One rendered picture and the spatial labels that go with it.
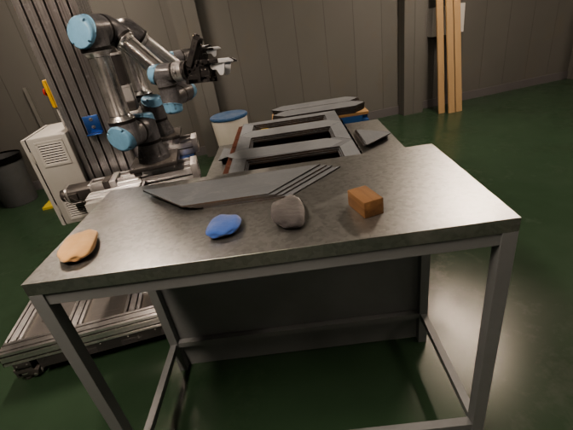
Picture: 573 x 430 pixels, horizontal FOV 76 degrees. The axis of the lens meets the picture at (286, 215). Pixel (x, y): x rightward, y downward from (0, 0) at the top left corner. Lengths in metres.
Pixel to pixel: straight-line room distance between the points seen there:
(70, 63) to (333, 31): 4.01
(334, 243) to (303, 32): 4.62
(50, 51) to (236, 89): 3.47
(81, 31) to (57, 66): 0.40
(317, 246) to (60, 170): 1.54
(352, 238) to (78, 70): 1.56
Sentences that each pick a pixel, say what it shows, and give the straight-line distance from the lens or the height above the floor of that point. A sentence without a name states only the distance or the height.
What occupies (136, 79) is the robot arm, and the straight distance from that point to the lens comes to 2.49.
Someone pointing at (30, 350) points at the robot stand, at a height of 0.20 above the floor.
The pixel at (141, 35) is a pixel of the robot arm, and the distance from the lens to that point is 2.37.
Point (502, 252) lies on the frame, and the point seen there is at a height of 0.95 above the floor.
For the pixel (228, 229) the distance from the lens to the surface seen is 1.04.
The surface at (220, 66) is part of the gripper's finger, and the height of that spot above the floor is 1.44.
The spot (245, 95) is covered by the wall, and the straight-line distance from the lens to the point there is 5.32.
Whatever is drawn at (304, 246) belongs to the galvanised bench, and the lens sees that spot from 0.94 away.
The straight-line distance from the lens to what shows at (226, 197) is 1.24.
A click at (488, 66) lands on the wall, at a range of 6.80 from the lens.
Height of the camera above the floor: 1.57
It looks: 28 degrees down
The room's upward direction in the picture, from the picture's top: 9 degrees counter-clockwise
